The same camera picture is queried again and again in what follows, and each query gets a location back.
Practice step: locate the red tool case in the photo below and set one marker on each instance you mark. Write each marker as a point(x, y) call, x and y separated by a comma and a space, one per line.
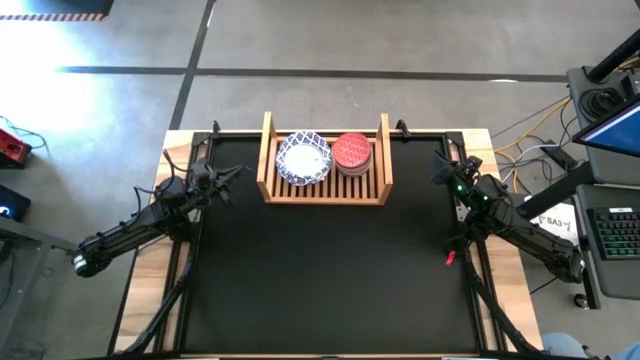
point(12, 149)

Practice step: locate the white paper label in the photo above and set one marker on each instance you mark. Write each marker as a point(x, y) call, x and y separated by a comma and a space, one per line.
point(555, 224)

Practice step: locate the small red clip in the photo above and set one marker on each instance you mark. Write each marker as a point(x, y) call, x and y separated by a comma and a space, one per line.
point(450, 258)

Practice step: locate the grey desk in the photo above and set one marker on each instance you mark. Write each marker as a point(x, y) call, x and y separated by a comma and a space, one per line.
point(615, 277)

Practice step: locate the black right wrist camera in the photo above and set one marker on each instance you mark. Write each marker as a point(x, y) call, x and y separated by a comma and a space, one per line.
point(475, 164)

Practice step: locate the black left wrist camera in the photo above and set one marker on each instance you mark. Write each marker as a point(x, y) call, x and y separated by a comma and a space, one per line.
point(200, 175)

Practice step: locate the computer monitor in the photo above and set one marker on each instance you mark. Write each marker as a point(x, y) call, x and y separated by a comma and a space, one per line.
point(612, 131)

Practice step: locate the blue white paper bowl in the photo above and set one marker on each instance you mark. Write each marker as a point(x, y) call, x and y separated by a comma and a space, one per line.
point(303, 159)

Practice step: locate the red white patterned bowl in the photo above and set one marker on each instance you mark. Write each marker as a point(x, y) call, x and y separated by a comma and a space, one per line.
point(351, 150)

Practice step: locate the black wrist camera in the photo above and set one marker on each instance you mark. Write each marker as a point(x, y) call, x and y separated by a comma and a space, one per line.
point(200, 175)
point(475, 164)

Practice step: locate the wooden slatted shelf rack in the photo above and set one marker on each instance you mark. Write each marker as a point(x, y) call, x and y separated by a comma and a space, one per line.
point(325, 192)

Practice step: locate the black table mat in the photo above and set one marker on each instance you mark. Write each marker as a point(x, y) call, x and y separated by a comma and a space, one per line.
point(325, 280)

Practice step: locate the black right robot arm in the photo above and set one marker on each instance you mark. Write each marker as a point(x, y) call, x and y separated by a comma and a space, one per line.
point(520, 230)

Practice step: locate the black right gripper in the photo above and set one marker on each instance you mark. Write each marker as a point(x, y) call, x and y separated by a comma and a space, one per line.
point(461, 180)

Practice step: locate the black clamp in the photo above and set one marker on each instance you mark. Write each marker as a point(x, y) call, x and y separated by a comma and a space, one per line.
point(216, 127)
point(402, 128)

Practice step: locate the black device with blue light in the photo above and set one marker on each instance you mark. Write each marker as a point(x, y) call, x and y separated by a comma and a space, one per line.
point(12, 202)

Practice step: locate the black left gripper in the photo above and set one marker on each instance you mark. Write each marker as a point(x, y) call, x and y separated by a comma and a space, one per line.
point(216, 186)

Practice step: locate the black power strip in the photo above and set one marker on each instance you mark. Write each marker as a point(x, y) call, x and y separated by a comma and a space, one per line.
point(559, 155)

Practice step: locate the person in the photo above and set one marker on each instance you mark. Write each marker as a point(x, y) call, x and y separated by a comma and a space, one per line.
point(565, 347)

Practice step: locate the backlit black keyboard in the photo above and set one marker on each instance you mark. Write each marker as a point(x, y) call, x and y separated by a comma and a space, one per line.
point(617, 232)

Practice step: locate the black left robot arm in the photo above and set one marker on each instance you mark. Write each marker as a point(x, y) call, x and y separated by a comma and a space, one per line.
point(125, 232)

